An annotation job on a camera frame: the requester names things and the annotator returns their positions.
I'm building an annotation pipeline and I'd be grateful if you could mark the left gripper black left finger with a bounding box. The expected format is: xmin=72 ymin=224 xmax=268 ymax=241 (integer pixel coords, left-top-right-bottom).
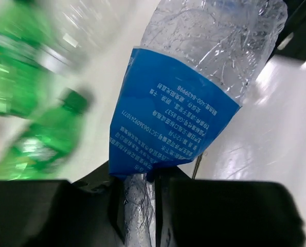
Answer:
xmin=0 ymin=180 xmax=124 ymax=246

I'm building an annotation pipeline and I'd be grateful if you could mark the clear crushed bottle white cap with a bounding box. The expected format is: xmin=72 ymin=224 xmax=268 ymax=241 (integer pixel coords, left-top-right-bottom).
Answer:
xmin=38 ymin=1 xmax=157 ymax=74

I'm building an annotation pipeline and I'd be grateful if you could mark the green bottle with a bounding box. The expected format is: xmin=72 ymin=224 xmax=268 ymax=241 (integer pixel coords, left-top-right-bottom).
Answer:
xmin=0 ymin=1 xmax=53 ymax=118
xmin=0 ymin=89 xmax=93 ymax=181

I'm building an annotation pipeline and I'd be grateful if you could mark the left gripper view black right finger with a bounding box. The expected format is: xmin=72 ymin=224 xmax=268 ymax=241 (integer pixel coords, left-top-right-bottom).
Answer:
xmin=155 ymin=167 xmax=305 ymax=246

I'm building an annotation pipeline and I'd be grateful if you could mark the blue label bottle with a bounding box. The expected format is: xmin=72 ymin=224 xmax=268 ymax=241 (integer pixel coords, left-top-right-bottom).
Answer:
xmin=109 ymin=1 xmax=287 ymax=246

